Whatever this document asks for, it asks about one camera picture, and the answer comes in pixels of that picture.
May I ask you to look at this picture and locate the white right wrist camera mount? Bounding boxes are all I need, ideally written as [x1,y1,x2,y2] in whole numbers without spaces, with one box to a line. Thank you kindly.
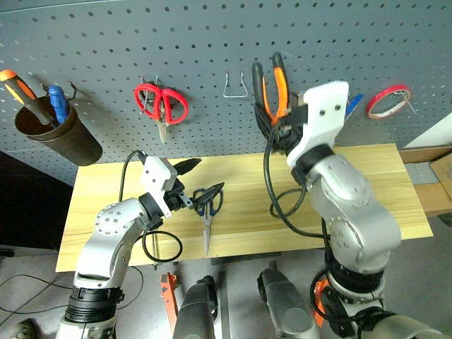
[286,81,351,168]

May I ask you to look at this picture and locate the silver hook under tape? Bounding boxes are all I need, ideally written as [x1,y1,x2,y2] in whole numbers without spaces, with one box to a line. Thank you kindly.
[394,90,420,117]

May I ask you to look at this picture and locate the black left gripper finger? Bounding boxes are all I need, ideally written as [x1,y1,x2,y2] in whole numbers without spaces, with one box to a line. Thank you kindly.
[191,182,226,206]
[174,157,203,177]

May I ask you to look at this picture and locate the grey metal pegboard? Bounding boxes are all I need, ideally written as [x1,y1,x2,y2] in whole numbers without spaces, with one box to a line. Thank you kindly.
[0,0,452,187]

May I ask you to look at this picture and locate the orange black pliers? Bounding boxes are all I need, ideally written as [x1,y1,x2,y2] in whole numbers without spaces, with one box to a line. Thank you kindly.
[251,52,295,129]

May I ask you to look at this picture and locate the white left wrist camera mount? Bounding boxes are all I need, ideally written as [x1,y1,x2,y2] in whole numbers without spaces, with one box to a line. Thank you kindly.
[138,155,178,218]

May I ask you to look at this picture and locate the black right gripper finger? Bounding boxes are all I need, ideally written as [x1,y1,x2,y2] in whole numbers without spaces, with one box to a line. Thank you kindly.
[254,103,279,141]

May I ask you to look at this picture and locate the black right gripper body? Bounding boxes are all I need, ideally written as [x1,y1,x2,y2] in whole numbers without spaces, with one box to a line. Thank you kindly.
[271,103,309,153]

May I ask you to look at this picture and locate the blue handled tool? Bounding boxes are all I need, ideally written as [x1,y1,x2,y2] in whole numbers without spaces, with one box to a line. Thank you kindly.
[345,93,365,120]

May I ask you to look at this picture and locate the orange bar clamp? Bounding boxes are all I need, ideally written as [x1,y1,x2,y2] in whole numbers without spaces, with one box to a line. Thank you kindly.
[159,272,179,335]

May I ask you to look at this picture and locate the silver wire loop hook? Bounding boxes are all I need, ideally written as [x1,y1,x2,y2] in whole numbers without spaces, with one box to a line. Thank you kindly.
[222,70,250,97]

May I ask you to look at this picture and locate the black blue scissors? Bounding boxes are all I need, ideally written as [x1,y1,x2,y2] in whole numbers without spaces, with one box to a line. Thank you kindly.
[193,183,225,256]

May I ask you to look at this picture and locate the dark grey rounded robot leg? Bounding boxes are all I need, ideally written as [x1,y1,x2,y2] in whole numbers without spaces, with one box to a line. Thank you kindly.
[172,275,217,339]
[256,267,321,339]

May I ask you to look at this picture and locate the white panel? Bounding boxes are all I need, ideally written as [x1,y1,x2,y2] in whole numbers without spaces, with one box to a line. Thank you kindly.
[402,112,452,150]

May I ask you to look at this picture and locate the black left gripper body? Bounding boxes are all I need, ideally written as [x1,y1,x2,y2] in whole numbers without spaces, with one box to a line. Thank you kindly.
[163,178,196,212]

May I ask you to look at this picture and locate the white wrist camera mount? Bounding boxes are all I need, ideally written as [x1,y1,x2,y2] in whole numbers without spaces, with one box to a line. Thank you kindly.
[138,155,178,218]
[286,81,351,168]

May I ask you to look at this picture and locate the black floor cable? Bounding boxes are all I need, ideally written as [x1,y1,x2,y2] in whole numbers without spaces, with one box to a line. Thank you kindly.
[0,265,145,316]

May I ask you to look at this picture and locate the brown cardboard box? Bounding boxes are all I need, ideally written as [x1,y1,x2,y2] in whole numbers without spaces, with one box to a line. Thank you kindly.
[398,145,452,218]

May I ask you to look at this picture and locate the black cabinet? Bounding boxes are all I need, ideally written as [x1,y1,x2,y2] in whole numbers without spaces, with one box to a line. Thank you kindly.
[0,150,73,251]

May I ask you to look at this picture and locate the red handled scissors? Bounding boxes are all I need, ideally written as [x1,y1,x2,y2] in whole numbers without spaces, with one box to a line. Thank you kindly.
[133,83,190,145]

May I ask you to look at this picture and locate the blue handled screwdriver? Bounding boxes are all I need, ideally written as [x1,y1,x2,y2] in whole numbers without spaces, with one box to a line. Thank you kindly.
[48,85,70,126]

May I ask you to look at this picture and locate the grey rounded robot body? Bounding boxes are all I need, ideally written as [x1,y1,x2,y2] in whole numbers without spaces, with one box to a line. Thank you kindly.
[355,309,452,339]

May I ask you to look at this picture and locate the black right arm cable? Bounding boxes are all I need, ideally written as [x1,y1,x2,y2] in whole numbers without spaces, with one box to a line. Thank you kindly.
[263,126,330,239]

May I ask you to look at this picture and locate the brown metal cup holder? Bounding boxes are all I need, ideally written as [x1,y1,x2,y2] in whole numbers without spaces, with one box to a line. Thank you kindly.
[13,95,104,167]

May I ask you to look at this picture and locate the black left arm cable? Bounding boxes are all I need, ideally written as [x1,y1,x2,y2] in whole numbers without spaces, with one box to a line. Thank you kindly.
[119,149,184,264]

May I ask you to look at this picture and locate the dark shoe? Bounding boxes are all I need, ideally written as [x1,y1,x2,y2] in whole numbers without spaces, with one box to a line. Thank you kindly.
[6,318,40,339]

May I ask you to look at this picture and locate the orange black handled screwdriver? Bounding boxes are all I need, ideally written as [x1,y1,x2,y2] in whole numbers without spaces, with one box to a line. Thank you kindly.
[0,69,59,129]

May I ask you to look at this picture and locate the red tape roll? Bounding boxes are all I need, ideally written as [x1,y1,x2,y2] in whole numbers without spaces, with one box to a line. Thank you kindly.
[366,84,413,121]

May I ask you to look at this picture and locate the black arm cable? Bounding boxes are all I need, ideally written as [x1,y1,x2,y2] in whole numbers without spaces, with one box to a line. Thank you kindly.
[119,149,184,264]
[263,126,330,239]

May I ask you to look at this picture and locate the dark metal pegboard hook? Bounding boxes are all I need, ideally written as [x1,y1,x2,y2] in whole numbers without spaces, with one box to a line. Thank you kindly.
[68,81,88,102]

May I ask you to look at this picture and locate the silver hook under red scissors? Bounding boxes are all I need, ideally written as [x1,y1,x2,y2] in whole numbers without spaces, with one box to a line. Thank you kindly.
[138,74,162,114]

